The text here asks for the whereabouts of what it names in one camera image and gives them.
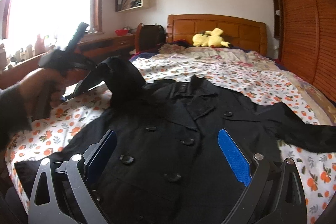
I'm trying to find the wooden desk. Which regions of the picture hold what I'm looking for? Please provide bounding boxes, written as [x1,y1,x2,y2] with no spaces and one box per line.
[1,35,135,89]

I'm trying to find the grey sleeved left forearm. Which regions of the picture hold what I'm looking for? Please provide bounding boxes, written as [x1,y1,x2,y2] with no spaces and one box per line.
[0,84,31,151]

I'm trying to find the yellow Pikachu plush toy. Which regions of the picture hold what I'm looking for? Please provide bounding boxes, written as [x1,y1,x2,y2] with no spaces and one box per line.
[192,28,234,48]

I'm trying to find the black double-breasted coat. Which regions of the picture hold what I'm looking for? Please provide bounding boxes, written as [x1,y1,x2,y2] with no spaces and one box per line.
[16,58,335,223]

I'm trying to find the orange print bed sheet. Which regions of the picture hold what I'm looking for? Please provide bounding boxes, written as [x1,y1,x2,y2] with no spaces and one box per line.
[5,48,335,223]

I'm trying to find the person's left hand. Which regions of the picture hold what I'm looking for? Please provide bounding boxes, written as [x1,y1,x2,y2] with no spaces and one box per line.
[19,68,66,117]

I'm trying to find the floral blanket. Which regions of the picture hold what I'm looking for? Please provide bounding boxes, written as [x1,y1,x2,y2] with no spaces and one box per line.
[157,44,336,125]

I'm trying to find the red bowl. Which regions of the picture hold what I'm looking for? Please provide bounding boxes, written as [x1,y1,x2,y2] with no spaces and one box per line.
[115,29,129,36]

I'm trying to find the black backpack on chair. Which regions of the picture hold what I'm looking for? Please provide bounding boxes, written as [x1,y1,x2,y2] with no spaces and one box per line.
[134,23,166,53]

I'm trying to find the wooden bed headboard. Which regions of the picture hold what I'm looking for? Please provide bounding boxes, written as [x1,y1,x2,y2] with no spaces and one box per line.
[166,13,268,57]

